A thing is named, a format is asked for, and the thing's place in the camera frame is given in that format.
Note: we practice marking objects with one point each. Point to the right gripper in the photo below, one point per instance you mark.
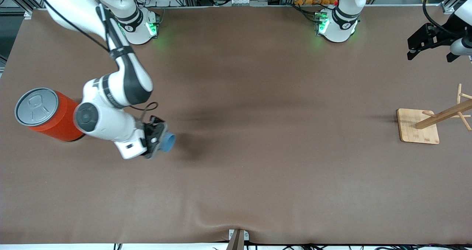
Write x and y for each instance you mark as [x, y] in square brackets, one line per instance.
[152, 129]

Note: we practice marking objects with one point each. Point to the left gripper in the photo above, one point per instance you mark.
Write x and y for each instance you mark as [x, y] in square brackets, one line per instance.
[439, 37]

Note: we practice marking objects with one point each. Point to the light blue plastic cup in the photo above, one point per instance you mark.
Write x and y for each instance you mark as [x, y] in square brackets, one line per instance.
[169, 142]

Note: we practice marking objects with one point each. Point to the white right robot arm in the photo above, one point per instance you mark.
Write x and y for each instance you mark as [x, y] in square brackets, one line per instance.
[110, 121]

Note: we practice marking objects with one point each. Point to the wooden cup rack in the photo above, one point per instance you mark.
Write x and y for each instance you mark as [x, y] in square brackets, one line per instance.
[418, 128]

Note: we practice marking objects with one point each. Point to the brown table cloth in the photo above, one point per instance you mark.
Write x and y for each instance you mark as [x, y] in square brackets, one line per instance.
[236, 176]

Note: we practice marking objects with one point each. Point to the large orange can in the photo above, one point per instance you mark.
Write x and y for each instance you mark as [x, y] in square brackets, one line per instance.
[55, 121]

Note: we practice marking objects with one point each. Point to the white power strip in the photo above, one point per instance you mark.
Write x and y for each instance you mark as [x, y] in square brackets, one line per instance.
[239, 1]

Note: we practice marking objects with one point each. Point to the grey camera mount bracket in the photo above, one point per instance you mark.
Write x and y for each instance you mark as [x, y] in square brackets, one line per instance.
[238, 239]

